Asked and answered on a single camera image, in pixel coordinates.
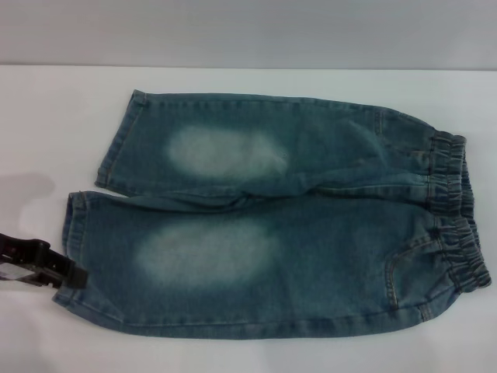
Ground blue denim shorts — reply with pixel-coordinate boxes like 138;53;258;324
52;89;488;340

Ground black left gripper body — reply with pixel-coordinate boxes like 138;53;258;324
0;232;52;287

